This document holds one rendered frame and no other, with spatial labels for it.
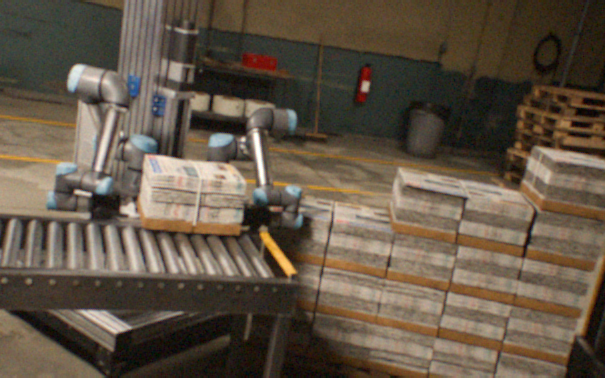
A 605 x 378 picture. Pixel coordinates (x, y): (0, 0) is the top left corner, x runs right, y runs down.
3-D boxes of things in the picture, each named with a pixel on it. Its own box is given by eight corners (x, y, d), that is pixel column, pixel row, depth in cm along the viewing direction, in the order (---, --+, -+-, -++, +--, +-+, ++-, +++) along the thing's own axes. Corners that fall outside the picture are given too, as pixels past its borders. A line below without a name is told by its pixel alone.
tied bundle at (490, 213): (446, 221, 358) (456, 178, 352) (505, 234, 356) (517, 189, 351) (454, 244, 321) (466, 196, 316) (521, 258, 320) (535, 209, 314)
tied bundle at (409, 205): (386, 210, 358) (396, 166, 353) (444, 221, 358) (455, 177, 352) (390, 232, 322) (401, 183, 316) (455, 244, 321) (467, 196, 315)
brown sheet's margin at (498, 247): (447, 220, 358) (449, 212, 357) (505, 232, 356) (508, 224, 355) (455, 243, 321) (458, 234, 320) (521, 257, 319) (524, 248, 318)
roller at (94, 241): (98, 235, 274) (100, 223, 273) (104, 285, 231) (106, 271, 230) (84, 234, 272) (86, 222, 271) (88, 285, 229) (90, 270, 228)
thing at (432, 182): (397, 168, 350) (398, 166, 349) (455, 179, 349) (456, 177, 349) (403, 185, 314) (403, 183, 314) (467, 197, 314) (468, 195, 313)
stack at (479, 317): (251, 336, 380) (278, 188, 360) (469, 383, 377) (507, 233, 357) (240, 372, 343) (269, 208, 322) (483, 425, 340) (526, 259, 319)
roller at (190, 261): (183, 240, 285) (186, 229, 284) (204, 289, 242) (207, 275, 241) (171, 239, 283) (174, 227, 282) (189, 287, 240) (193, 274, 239)
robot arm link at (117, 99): (143, 81, 288) (113, 198, 284) (116, 75, 289) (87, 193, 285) (133, 73, 276) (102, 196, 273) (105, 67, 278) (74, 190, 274)
